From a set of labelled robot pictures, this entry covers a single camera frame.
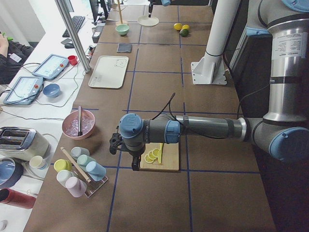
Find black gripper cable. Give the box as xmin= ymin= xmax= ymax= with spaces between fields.
xmin=151 ymin=92 xmax=226 ymax=140

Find teach pendant far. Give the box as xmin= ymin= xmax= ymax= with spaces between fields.
xmin=32 ymin=54 xmax=69 ymax=80

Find folded grey cloth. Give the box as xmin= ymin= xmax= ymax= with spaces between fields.
xmin=117 ymin=43 xmax=132 ymax=53

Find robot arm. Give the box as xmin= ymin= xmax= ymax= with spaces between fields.
xmin=148 ymin=0 xmax=171 ymax=17
xmin=110 ymin=0 xmax=309 ymax=171

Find white bear print tray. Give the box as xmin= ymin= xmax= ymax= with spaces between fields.
xmin=88 ymin=56 xmax=129 ymax=89

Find mint green bowl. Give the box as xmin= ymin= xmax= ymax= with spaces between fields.
xmin=115 ymin=24 xmax=130 ymax=36

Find pink bowl with ice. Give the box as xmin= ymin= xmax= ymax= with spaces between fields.
xmin=62 ymin=110 xmax=96 ymax=140

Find green avocado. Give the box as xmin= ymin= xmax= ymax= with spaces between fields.
xmin=179 ymin=29 xmax=189 ymax=37

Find red cup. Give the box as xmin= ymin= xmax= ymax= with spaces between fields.
xmin=67 ymin=55 xmax=78 ymax=66

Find lemon slices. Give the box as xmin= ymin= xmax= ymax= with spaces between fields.
xmin=144 ymin=148 xmax=159 ymax=164

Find teach pendant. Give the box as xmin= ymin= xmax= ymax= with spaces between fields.
xmin=3 ymin=76 xmax=44 ymax=105
xmin=32 ymin=54 xmax=69 ymax=80

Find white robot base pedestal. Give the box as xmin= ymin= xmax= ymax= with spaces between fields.
xmin=191 ymin=0 xmax=240 ymax=85

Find white toaster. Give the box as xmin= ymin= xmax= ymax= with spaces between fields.
xmin=0 ymin=127 xmax=49 ymax=161

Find yellow lemon upper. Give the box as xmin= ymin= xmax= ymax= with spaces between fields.
xmin=173 ymin=23 xmax=183 ymax=31

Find red thermos bottle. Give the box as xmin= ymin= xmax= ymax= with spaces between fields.
xmin=0 ymin=188 xmax=36 ymax=209

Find black computer mouse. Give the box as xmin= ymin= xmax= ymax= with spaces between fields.
xmin=64 ymin=43 xmax=74 ymax=49

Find teach pendant near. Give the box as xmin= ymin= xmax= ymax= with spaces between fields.
xmin=3 ymin=76 xmax=44 ymax=105

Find aluminium frame post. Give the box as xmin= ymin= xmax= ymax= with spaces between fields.
xmin=55 ymin=0 xmax=91 ymax=73

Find black keyboard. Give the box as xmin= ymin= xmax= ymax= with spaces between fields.
xmin=62 ymin=15 xmax=85 ymax=38

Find beige round plate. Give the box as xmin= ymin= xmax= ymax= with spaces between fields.
xmin=138 ymin=15 xmax=159 ymax=27

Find steel black tongs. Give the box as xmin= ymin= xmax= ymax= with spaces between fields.
xmin=77 ymin=106 xmax=83 ymax=137

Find wooden mug tree stand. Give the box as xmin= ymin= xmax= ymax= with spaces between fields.
xmin=113 ymin=0 xmax=128 ymax=26

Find wire cup rack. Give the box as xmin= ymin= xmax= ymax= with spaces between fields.
xmin=85 ymin=176 xmax=108 ymax=198

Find wooden cutting board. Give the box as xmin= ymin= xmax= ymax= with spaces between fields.
xmin=140 ymin=143 xmax=180 ymax=172

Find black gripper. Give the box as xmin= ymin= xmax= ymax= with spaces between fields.
xmin=148 ymin=0 xmax=154 ymax=17
xmin=109 ymin=132 xmax=141 ymax=171

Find blue bowl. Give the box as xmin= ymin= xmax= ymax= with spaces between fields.
xmin=43 ymin=84 xmax=61 ymax=98

